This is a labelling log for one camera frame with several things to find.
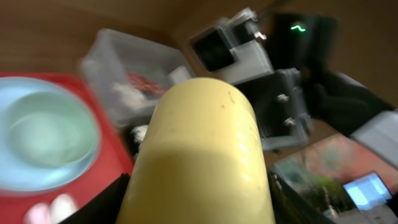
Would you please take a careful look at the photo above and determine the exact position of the clear plastic waste bin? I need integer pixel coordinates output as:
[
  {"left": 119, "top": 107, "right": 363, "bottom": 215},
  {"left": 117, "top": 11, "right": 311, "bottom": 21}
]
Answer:
[{"left": 80, "top": 29, "right": 193, "bottom": 128}]

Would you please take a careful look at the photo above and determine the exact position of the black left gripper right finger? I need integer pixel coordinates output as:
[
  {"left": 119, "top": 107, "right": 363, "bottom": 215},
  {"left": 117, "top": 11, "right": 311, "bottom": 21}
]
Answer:
[{"left": 267, "top": 172, "right": 335, "bottom": 224}]

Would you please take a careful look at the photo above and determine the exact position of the white napkin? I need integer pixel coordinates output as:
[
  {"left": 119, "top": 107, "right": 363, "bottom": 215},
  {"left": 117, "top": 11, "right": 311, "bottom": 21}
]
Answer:
[{"left": 112, "top": 83, "right": 146, "bottom": 110}]

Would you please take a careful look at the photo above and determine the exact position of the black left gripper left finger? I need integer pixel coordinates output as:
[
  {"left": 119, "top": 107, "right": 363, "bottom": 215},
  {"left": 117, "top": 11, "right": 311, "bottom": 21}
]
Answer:
[{"left": 61, "top": 173, "right": 130, "bottom": 224}]

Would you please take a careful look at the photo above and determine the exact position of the yellow plastic cup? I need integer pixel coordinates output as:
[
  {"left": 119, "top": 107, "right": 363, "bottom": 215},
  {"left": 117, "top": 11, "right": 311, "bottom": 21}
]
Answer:
[{"left": 116, "top": 78, "right": 275, "bottom": 224}]

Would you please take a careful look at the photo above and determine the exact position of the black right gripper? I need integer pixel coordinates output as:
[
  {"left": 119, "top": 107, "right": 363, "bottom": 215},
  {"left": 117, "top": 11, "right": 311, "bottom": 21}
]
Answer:
[{"left": 236, "top": 68, "right": 313, "bottom": 151}]

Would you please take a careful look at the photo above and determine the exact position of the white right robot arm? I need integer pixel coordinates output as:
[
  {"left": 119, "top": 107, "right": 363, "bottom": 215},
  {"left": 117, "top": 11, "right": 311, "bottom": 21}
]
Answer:
[{"left": 238, "top": 13, "right": 397, "bottom": 166}]

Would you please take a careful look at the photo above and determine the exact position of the white plastic spoon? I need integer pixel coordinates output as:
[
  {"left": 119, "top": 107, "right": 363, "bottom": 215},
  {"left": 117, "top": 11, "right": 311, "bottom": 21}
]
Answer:
[{"left": 50, "top": 194, "right": 79, "bottom": 223}]

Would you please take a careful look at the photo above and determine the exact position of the white plastic fork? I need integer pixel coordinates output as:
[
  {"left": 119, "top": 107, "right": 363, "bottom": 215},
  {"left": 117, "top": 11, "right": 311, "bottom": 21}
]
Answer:
[{"left": 24, "top": 203, "right": 52, "bottom": 224}]

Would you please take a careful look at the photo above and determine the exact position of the red plastic tray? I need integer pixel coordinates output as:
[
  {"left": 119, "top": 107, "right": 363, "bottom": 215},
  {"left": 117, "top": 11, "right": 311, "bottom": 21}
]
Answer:
[{"left": 1, "top": 72, "right": 134, "bottom": 224}]

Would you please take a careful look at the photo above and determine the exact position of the light blue plate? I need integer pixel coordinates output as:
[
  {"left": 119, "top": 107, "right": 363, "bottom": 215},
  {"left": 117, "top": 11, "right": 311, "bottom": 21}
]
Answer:
[{"left": 1, "top": 77, "right": 101, "bottom": 193}]

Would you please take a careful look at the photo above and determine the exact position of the green bowl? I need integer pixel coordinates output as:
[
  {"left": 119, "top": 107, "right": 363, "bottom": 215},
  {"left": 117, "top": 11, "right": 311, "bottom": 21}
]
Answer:
[{"left": 4, "top": 91, "right": 100, "bottom": 167}]

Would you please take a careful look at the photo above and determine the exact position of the red snack wrapper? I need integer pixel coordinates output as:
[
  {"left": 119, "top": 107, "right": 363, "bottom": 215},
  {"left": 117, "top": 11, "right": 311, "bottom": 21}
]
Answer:
[{"left": 127, "top": 72, "right": 166, "bottom": 96}]

